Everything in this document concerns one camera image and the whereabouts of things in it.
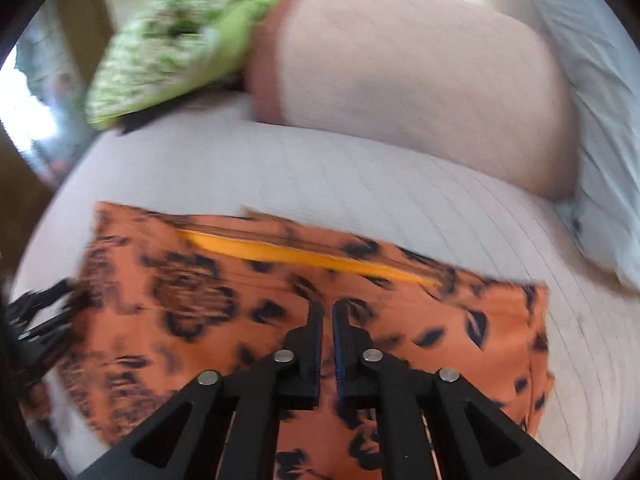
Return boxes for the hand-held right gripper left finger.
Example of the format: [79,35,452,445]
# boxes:
[75,301,325,480]

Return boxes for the orange floral blouse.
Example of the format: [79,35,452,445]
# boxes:
[20,201,555,480]

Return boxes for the wooden door with patterned glass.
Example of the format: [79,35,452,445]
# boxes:
[0,0,118,281]

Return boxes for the light blue pillow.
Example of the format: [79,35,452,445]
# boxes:
[510,0,640,291]

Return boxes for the pink quilted bolster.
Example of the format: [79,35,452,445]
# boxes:
[247,0,581,201]

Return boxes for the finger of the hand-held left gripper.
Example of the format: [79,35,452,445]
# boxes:
[7,279,76,313]
[17,310,76,350]

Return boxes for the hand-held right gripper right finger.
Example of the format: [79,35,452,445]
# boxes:
[331,300,576,480]

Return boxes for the green patterned pillow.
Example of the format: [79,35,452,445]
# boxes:
[84,0,301,131]

